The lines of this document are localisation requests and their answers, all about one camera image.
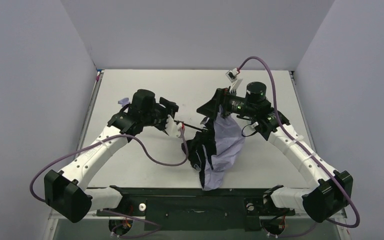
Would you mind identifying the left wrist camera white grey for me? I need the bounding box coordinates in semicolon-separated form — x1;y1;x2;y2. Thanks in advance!
164;115;184;138

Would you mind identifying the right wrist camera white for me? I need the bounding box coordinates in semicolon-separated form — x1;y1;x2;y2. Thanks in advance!
225;68;243;93

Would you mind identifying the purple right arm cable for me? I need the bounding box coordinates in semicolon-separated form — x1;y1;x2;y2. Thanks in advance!
236;56;361;239

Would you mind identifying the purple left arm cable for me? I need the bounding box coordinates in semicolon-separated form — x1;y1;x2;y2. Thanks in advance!
29;127;190;239

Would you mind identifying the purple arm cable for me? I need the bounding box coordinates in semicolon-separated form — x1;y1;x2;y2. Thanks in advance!
29;127;190;239
236;56;361;239

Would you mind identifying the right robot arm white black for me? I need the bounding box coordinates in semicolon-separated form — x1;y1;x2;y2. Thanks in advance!
196;81;353;223

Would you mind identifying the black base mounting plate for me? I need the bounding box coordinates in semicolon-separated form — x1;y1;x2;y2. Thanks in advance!
96;187;295;232

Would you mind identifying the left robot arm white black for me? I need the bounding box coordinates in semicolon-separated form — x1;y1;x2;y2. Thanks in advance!
44;89;183;223

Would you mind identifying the lilac black umbrella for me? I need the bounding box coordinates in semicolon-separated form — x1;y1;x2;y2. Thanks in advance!
117;97;247;192

